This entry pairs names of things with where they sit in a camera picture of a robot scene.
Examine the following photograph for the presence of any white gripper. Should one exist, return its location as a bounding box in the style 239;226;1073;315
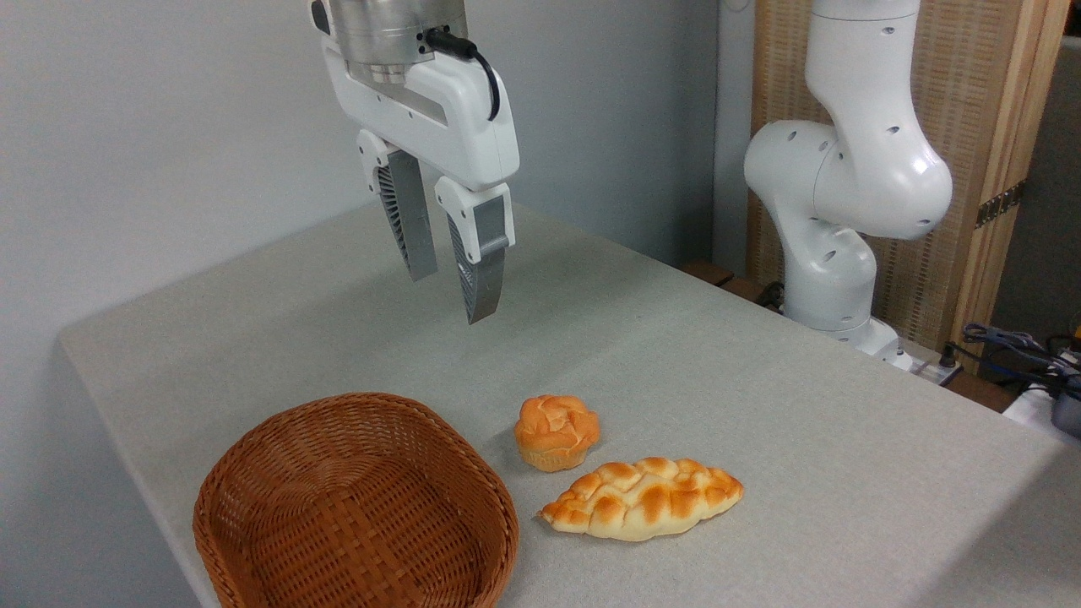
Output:
321;38;521;326

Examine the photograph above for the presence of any round muffin bread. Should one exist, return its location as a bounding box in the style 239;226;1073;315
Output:
513;394;602;474

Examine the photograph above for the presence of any brown wicker basket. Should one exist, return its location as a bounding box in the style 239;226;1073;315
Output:
193;392;521;608

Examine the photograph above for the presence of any long braided bread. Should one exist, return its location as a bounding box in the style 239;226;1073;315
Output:
537;457;746;543

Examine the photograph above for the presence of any metal screen hinge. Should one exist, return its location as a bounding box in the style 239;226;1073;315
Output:
975;180;1027;230

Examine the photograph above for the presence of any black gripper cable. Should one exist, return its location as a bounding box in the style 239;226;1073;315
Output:
424;27;502;122

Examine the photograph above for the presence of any bundle of blue-black cables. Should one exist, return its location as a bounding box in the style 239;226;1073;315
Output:
939;323;1081;399

